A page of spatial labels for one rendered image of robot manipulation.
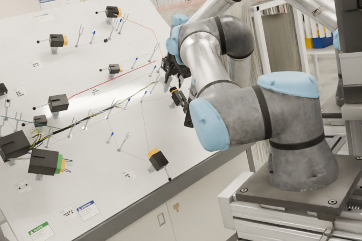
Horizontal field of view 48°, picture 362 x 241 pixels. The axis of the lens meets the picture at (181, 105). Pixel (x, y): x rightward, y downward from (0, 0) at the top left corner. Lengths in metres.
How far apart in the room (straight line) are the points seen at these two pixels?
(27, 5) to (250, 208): 12.24
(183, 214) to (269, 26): 1.48
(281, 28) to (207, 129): 2.01
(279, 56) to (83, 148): 1.60
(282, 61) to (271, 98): 2.01
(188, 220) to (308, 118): 1.16
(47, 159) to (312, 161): 0.93
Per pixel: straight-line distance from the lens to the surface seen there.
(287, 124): 0.84
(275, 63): 2.88
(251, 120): 0.81
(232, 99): 0.82
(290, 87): 0.82
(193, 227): 1.94
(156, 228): 1.80
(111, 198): 1.63
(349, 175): 0.93
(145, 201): 1.67
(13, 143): 1.51
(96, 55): 1.99
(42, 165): 1.48
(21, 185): 1.60
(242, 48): 1.23
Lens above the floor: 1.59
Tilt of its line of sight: 15 degrees down
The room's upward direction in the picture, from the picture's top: 14 degrees counter-clockwise
